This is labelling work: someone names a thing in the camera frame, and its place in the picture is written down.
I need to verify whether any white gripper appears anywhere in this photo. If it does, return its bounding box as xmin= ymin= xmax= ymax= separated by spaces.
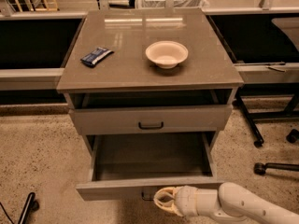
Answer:
xmin=154 ymin=186 xmax=220 ymax=217

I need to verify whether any grey drawer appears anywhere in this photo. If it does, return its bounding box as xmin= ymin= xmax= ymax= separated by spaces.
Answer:
xmin=77 ymin=133 xmax=222 ymax=201
xmin=66 ymin=89 xmax=232 ymax=136

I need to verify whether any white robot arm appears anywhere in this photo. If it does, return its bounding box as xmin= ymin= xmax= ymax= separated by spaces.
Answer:
xmin=153 ymin=182 xmax=299 ymax=224

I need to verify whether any grey top drawer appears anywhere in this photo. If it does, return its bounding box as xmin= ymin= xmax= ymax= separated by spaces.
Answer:
xmin=66 ymin=89 xmax=232 ymax=136

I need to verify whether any grey drawer cabinet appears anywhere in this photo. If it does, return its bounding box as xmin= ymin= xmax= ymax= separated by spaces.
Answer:
xmin=57 ymin=9 xmax=243 ymax=145

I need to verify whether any black chair base leg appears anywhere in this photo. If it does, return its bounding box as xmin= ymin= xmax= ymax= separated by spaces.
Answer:
xmin=253 ymin=162 xmax=299 ymax=175

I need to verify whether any black caster wheel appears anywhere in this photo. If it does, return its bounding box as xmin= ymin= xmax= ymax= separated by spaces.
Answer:
xmin=286 ymin=129 xmax=299 ymax=143

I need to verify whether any black stand leg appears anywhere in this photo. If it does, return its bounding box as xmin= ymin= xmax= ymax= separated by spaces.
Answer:
xmin=0 ymin=191 xmax=40 ymax=224

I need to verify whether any white paper bowl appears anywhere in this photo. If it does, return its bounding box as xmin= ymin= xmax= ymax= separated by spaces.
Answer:
xmin=145 ymin=41 xmax=189 ymax=69

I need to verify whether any blue snack packet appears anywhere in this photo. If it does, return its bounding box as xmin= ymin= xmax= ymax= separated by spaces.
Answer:
xmin=80 ymin=48 xmax=114 ymax=68

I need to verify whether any black table leg frame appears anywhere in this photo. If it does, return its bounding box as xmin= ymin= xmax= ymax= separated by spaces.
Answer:
xmin=235 ymin=91 xmax=299 ymax=147

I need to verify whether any grey rail shelf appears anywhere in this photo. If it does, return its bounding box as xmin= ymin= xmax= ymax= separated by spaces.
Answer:
xmin=0 ymin=68 xmax=64 ymax=91

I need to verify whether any white wire basket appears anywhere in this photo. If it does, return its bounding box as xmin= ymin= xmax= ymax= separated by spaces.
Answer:
xmin=136 ymin=0 xmax=209 ymax=9

